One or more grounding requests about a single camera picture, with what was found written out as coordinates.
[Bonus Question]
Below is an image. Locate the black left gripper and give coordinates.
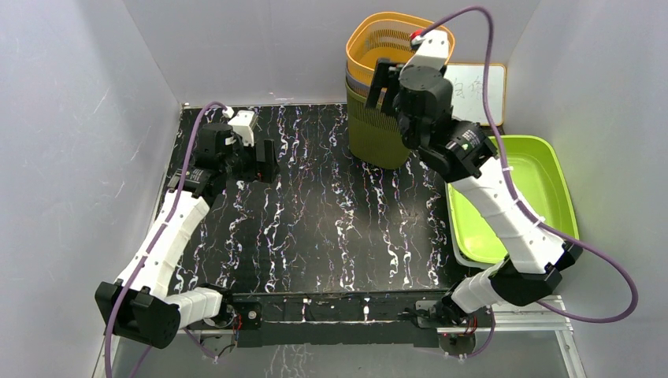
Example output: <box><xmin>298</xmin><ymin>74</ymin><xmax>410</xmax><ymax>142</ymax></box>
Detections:
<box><xmin>221</xmin><ymin>136</ymin><xmax>280</xmax><ymax>184</ymax></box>

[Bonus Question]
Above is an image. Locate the orange mesh bin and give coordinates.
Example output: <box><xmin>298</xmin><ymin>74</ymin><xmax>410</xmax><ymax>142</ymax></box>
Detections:
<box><xmin>346</xmin><ymin>12</ymin><xmax>456</xmax><ymax>85</ymax></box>

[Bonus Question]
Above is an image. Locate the grey mesh bin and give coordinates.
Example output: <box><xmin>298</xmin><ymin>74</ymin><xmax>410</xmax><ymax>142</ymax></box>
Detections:
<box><xmin>345</xmin><ymin>68</ymin><xmax>369</xmax><ymax>98</ymax></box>

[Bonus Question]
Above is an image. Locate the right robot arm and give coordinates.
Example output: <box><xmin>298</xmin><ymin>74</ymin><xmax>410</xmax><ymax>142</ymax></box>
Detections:
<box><xmin>366</xmin><ymin>58</ymin><xmax>581</xmax><ymax>326</ymax></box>

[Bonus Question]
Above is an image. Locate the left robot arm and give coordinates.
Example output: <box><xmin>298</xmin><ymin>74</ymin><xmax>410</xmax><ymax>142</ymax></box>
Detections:
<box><xmin>95</xmin><ymin>123</ymin><xmax>279</xmax><ymax>349</ymax></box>

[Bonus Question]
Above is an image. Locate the olive green mesh bin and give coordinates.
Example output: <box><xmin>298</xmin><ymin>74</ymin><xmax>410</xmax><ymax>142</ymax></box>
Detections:
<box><xmin>346</xmin><ymin>81</ymin><xmax>410</xmax><ymax>169</ymax></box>

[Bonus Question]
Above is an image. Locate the small whiteboard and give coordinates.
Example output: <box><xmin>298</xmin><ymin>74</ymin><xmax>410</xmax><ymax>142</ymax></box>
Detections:
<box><xmin>444</xmin><ymin>64</ymin><xmax>507</xmax><ymax>126</ymax></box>

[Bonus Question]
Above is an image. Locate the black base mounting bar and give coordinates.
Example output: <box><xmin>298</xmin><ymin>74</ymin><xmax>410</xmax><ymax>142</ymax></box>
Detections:
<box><xmin>229</xmin><ymin>291</ymin><xmax>495</xmax><ymax>350</ymax></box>

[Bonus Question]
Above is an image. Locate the lime green plastic tub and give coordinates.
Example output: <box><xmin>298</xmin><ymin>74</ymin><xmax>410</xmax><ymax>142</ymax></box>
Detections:
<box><xmin>447</xmin><ymin>135</ymin><xmax>580</xmax><ymax>265</ymax></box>

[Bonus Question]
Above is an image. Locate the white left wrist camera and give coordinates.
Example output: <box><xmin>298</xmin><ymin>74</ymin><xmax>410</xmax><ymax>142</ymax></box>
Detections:
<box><xmin>228</xmin><ymin>110</ymin><xmax>258</xmax><ymax>146</ymax></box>

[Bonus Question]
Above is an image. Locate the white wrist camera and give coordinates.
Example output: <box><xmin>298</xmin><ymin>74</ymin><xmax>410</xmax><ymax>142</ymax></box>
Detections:
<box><xmin>228</xmin><ymin>110</ymin><xmax>258</xmax><ymax>146</ymax></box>
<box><xmin>406</xmin><ymin>29</ymin><xmax>451</xmax><ymax>72</ymax></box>

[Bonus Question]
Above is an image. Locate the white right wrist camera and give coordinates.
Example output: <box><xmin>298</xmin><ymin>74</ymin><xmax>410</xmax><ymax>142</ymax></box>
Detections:
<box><xmin>406</xmin><ymin>29</ymin><xmax>451</xmax><ymax>72</ymax></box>

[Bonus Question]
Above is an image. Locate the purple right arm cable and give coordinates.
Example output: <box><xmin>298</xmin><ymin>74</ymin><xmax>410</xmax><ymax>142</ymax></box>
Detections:
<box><xmin>421</xmin><ymin>6</ymin><xmax>640</xmax><ymax>360</ymax></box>

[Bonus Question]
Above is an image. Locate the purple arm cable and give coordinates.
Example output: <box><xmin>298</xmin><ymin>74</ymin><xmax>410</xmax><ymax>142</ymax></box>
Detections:
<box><xmin>103</xmin><ymin>101</ymin><xmax>236</xmax><ymax>378</ymax></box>
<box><xmin>421</xmin><ymin>6</ymin><xmax>640</xmax><ymax>360</ymax></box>

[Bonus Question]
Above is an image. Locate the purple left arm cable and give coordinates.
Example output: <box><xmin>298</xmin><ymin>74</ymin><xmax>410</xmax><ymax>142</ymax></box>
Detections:
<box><xmin>103</xmin><ymin>101</ymin><xmax>236</xmax><ymax>378</ymax></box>

